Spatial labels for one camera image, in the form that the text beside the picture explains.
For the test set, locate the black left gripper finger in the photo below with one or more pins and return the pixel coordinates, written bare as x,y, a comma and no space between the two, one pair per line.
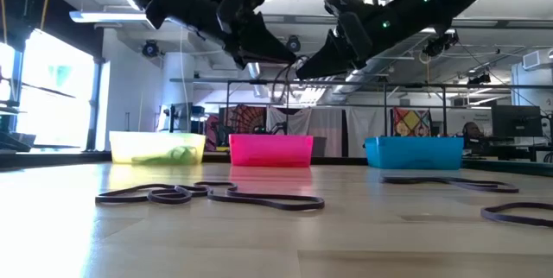
259,61
268,45

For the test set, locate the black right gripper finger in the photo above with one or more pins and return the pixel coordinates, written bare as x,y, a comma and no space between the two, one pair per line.
328,51
324,71

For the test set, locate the monitor on arm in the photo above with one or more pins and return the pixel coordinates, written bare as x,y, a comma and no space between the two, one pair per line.
179,114

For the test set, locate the black round ceiling fixture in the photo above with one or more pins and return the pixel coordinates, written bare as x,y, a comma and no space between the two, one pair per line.
293,44

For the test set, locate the white hanging sheet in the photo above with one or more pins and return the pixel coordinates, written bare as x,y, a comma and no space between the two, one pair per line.
367,131

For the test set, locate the grey bin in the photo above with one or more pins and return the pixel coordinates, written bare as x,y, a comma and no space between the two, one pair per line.
320,146

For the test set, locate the pink plastic basket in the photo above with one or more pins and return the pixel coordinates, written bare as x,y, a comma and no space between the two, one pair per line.
270,150

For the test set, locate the colourful patchwork quilt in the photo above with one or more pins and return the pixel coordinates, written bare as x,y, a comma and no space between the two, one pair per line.
410,122

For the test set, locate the long ceiling strip light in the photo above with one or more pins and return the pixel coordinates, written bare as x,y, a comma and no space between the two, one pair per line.
95,17

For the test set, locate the black pipe rack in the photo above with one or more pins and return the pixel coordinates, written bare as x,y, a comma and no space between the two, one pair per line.
443,114

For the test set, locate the blue plastic basket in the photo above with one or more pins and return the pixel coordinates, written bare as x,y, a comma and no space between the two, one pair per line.
415,153

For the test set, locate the yellow plastic basket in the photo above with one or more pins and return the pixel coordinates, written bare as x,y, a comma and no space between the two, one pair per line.
129,148

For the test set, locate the black monitor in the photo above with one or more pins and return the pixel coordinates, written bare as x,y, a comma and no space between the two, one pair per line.
516,120

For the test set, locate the large bright window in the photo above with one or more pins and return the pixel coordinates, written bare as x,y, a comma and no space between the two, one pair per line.
56,96

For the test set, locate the silver ventilation duct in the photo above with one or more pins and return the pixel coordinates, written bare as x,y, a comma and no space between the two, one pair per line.
345,88

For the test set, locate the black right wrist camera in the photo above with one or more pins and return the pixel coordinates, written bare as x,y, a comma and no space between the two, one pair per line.
341,1

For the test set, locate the black ceiling camera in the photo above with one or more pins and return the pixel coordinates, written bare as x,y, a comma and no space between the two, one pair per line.
150,48

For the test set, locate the white wall air unit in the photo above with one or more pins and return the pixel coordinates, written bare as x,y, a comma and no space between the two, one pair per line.
538,59

